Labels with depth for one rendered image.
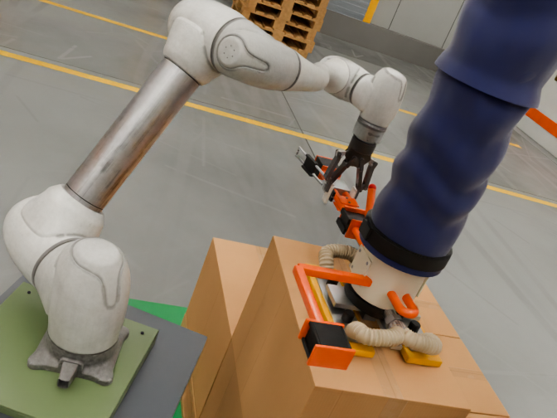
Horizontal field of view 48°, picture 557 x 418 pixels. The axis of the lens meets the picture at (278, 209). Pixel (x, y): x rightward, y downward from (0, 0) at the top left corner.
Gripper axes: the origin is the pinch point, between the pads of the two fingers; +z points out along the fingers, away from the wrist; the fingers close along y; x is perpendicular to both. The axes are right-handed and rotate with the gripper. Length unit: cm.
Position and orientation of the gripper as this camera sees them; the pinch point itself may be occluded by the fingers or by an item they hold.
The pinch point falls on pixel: (338, 196)
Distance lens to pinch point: 194.2
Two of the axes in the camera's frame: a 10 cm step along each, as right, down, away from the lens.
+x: -1.8, -5.0, 8.5
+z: -3.5, 8.4, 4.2
